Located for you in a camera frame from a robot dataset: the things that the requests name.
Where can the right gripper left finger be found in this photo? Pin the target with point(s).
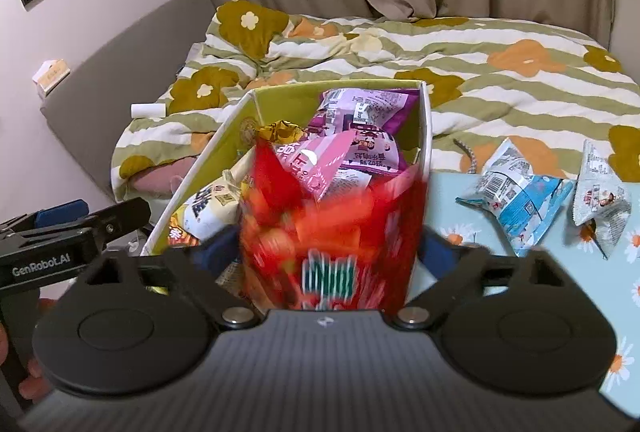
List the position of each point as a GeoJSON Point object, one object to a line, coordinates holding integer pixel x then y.
{"type": "Point", "coordinates": [197, 269]}

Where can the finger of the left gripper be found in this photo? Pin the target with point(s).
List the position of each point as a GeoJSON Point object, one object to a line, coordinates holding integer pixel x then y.
{"type": "Point", "coordinates": [61, 214]}

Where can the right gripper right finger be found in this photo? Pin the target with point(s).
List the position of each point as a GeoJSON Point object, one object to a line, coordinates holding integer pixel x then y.
{"type": "Point", "coordinates": [429, 310]}

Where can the potato sticks cream bag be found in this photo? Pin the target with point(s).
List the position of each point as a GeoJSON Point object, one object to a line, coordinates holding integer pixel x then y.
{"type": "Point", "coordinates": [211, 208]}

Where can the red potato stick bag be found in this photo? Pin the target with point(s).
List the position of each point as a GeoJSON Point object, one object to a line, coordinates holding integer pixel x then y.
{"type": "Point", "coordinates": [353, 250]}

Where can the pink snack bag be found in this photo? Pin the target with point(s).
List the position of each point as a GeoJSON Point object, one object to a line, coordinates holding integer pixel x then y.
{"type": "Point", "coordinates": [314, 162]}

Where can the purple snack bag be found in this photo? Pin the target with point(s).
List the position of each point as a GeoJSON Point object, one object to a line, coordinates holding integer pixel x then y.
{"type": "Point", "coordinates": [376, 115]}

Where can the yellow brown pillow snack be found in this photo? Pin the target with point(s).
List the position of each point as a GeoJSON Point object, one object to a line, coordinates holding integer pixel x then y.
{"type": "Point", "coordinates": [280, 133]}

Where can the person's hand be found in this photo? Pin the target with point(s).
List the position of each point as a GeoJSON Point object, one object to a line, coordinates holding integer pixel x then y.
{"type": "Point", "coordinates": [34, 387]}

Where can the blue white snack bag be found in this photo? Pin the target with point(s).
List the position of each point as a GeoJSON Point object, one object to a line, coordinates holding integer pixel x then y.
{"type": "Point", "coordinates": [524, 204]}

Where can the grey headboard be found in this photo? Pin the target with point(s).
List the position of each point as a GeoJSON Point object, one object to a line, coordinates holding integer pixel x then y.
{"type": "Point", "coordinates": [91, 108]}

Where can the white tube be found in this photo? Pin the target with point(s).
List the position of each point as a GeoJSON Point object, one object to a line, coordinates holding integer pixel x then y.
{"type": "Point", "coordinates": [148, 111]}

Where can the tissue box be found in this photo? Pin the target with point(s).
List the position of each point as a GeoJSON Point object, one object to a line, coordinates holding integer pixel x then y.
{"type": "Point", "coordinates": [49, 75]}

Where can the light blue daisy tablecloth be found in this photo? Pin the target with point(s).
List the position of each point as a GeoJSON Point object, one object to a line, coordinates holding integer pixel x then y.
{"type": "Point", "coordinates": [611, 282]}

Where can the white grey snack bag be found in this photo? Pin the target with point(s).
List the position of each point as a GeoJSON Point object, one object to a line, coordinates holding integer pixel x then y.
{"type": "Point", "coordinates": [601, 201]}

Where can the floral striped duvet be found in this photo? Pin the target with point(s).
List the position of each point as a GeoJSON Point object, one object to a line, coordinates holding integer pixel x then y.
{"type": "Point", "coordinates": [545, 87]}

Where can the green cardboard box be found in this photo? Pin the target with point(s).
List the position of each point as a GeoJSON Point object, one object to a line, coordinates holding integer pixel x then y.
{"type": "Point", "coordinates": [297, 104]}

